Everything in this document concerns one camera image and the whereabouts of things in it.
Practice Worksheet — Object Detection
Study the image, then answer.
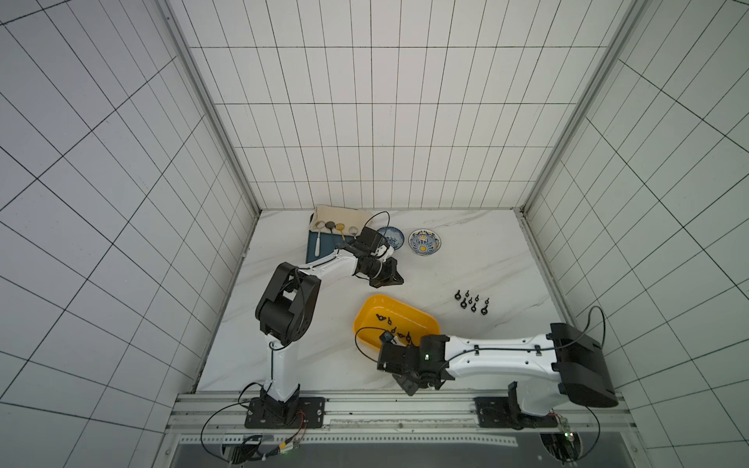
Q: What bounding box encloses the yellow plastic storage tray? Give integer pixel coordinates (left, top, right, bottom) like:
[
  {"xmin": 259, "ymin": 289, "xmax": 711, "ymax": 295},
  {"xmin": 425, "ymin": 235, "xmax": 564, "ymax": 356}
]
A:
[{"xmin": 353, "ymin": 294, "xmax": 441, "ymax": 350}]

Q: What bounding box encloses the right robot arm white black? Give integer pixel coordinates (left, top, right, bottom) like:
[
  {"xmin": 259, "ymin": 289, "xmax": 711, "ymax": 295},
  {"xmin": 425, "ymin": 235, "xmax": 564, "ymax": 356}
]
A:
[{"xmin": 376, "ymin": 323, "xmax": 618, "ymax": 417}]

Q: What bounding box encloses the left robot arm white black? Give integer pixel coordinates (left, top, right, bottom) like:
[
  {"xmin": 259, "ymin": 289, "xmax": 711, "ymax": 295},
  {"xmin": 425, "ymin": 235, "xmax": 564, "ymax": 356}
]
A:
[{"xmin": 256, "ymin": 227, "xmax": 404, "ymax": 409}]

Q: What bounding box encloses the yellow blue patterned bowl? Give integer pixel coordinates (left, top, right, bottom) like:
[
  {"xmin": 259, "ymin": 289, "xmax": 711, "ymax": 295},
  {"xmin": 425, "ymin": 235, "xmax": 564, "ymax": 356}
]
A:
[{"xmin": 408, "ymin": 228, "xmax": 442, "ymax": 257}]

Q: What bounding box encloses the dark blue rectangular tray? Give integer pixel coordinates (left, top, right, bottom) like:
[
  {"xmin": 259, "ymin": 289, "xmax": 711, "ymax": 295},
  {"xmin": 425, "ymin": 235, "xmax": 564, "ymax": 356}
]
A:
[{"xmin": 305, "ymin": 228, "xmax": 354, "ymax": 263}]

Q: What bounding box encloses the beige folded cloth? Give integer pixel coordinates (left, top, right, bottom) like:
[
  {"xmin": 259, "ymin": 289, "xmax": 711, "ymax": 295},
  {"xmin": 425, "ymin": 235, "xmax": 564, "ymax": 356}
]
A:
[{"xmin": 309, "ymin": 205, "xmax": 373, "ymax": 236}]

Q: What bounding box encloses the white handled spoon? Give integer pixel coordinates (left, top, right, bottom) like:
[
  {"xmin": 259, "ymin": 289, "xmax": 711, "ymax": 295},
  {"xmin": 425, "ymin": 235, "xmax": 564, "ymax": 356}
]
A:
[{"xmin": 314, "ymin": 220, "xmax": 325, "ymax": 259}]

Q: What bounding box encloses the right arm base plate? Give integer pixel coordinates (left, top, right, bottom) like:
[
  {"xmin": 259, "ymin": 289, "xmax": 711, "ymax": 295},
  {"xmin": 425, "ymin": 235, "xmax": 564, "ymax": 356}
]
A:
[{"xmin": 474, "ymin": 397, "xmax": 558, "ymax": 430}]

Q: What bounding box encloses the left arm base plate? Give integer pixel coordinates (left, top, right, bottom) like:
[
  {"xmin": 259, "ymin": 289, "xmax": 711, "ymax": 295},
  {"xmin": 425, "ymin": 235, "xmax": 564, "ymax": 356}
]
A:
[{"xmin": 244, "ymin": 397, "xmax": 327, "ymax": 429}]

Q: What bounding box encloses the aluminium mounting rail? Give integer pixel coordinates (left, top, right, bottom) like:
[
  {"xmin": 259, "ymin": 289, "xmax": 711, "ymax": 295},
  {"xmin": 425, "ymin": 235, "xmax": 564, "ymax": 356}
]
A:
[{"xmin": 160, "ymin": 390, "xmax": 644, "ymax": 458}]

